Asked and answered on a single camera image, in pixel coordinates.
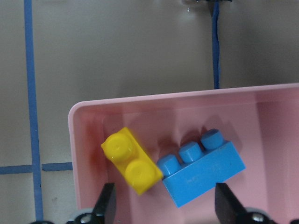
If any blue toy block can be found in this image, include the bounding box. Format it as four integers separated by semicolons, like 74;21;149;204
157;129;246;208

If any yellow toy block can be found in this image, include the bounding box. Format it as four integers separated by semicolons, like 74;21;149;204
101;127;163;195

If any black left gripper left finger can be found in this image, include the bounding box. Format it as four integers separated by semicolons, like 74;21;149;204
92;183;116;224

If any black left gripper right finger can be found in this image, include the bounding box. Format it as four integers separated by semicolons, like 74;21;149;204
214;183;247;224

